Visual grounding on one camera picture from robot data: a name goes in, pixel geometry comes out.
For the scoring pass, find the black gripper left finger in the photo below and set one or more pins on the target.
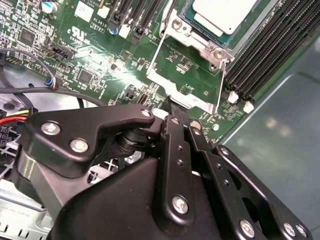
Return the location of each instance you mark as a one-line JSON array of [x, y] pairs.
[[100, 120]]

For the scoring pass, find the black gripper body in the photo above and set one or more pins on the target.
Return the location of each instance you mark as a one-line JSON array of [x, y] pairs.
[[112, 205]]

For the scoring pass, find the silver topped CPU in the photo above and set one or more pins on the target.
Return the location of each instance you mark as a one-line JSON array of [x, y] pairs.
[[225, 15]]

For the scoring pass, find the metal socket cover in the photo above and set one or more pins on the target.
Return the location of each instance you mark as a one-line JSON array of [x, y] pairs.
[[165, 84]]

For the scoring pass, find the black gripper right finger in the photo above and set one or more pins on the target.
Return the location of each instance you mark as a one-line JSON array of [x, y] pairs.
[[250, 180]]

